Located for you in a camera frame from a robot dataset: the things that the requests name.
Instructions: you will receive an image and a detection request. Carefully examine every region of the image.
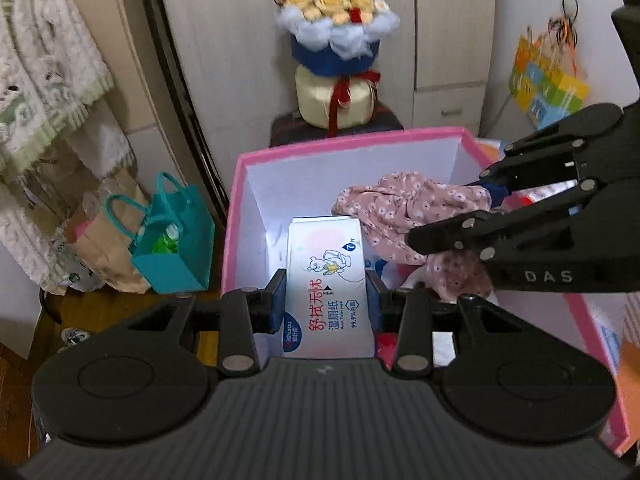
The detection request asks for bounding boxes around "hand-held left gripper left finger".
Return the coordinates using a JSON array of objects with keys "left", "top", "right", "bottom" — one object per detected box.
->
[{"left": 127, "top": 269, "right": 289, "bottom": 380}]

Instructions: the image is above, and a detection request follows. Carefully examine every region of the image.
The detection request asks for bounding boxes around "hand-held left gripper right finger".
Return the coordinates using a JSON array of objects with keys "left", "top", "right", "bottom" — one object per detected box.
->
[{"left": 365, "top": 270, "right": 524, "bottom": 381}]

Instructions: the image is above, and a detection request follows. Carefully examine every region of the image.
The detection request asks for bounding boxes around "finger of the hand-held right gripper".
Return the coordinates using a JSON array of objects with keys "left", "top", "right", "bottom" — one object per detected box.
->
[
  {"left": 465, "top": 102, "right": 624, "bottom": 207},
  {"left": 404, "top": 177, "right": 602, "bottom": 262}
]

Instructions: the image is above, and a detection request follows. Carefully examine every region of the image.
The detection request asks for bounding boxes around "wet wipes packet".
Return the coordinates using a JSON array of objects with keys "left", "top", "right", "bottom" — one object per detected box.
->
[{"left": 282, "top": 216, "right": 377, "bottom": 360}]

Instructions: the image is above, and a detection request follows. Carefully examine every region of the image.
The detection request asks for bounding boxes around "pink strawberry plush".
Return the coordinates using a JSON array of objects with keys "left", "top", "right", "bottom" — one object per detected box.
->
[{"left": 376, "top": 332, "right": 402, "bottom": 367}]

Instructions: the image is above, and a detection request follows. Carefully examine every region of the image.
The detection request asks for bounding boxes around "pink floral cloth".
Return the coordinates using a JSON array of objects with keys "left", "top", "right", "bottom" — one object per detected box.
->
[{"left": 331, "top": 171, "right": 502, "bottom": 302}]

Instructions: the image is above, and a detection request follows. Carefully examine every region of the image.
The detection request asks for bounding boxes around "pink cardboard box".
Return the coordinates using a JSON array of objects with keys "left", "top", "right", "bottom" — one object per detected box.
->
[{"left": 220, "top": 126, "right": 637, "bottom": 459}]

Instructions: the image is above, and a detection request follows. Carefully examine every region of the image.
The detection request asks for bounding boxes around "colourful hanging bag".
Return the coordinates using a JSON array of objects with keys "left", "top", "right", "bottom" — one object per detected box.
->
[{"left": 508, "top": 34, "right": 591, "bottom": 132}]

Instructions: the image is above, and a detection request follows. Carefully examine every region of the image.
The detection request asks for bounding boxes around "teal tote bag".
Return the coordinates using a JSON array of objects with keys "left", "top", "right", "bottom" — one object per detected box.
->
[{"left": 104, "top": 171, "right": 216, "bottom": 296}]

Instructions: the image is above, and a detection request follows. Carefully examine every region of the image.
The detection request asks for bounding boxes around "green bottle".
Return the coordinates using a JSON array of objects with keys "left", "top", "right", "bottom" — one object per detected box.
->
[{"left": 151, "top": 224, "right": 180, "bottom": 256}]

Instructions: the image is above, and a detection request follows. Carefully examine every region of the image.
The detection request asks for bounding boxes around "dark suitcase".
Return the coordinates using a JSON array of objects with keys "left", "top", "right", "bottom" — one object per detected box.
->
[{"left": 270, "top": 102, "right": 406, "bottom": 149}]

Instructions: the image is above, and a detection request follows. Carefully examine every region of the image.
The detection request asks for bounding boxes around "brown paper bag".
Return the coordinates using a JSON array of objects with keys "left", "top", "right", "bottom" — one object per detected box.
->
[{"left": 65, "top": 169, "right": 152, "bottom": 295}]

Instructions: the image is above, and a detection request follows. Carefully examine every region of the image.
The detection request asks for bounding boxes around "sneaker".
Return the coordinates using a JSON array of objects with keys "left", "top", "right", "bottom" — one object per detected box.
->
[{"left": 60, "top": 327, "right": 92, "bottom": 347}]

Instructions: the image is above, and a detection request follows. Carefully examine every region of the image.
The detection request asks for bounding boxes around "white plastic bag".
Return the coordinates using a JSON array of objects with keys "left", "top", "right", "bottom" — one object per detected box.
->
[{"left": 40, "top": 237, "right": 103, "bottom": 295}]

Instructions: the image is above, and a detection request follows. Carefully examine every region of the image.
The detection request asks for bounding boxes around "plush bear bouquet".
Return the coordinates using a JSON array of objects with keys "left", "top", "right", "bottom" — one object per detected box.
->
[{"left": 272, "top": 0, "right": 402, "bottom": 132}]

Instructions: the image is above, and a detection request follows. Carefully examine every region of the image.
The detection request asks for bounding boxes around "beige wardrobe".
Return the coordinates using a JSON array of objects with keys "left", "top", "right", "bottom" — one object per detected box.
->
[{"left": 155, "top": 0, "right": 502, "bottom": 137}]

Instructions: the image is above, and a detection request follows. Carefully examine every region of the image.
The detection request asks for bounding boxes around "fuzzy white green robe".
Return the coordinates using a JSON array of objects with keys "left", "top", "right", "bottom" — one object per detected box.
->
[{"left": 0, "top": 0, "right": 139, "bottom": 297}]

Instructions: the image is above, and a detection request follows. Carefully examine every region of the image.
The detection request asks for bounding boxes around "door frame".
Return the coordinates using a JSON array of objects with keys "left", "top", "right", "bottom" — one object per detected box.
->
[{"left": 134, "top": 0, "right": 232, "bottom": 223}]

